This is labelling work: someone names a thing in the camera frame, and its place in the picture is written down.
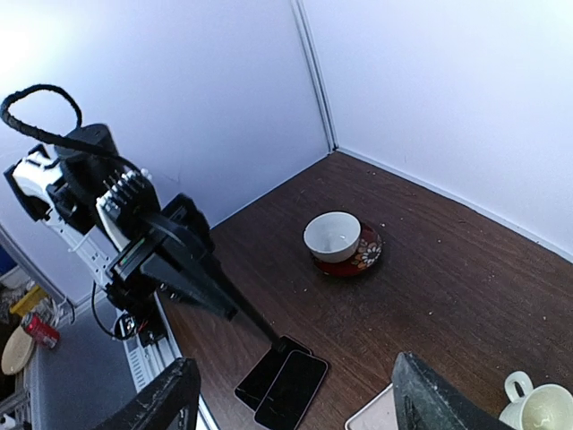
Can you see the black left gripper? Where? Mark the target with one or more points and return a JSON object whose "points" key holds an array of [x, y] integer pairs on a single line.
{"points": [[156, 244]]}

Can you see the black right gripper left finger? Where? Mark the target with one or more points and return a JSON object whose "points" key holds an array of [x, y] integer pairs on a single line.
{"points": [[170, 401]]}

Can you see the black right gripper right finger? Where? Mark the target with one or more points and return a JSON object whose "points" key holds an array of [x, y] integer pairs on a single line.
{"points": [[423, 399]]}

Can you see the black smartphone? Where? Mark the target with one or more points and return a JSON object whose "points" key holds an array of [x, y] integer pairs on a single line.
{"points": [[252, 389], [291, 393], [378, 414]]}

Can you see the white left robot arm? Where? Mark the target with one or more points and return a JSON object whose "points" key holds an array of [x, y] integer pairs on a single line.
{"points": [[87, 157]]}

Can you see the cream ceramic mug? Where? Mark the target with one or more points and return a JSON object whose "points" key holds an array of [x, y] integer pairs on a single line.
{"points": [[547, 406]]}

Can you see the white ceramic bowl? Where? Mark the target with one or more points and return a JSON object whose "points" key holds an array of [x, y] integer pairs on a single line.
{"points": [[333, 237]]}

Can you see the red soda can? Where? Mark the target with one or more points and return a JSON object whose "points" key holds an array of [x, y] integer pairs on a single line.
{"points": [[44, 334]]}

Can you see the beige plate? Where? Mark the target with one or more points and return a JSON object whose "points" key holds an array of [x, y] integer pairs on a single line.
{"points": [[17, 352]]}

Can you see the aluminium front rail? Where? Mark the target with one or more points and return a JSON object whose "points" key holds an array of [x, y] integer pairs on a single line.
{"points": [[146, 363]]}

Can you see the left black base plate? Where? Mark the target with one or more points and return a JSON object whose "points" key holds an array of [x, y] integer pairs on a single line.
{"points": [[150, 336]]}

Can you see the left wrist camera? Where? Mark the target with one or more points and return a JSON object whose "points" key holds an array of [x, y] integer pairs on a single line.
{"points": [[29, 180]]}

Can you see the left aluminium frame post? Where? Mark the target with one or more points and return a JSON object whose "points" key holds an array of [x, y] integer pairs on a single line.
{"points": [[313, 65]]}

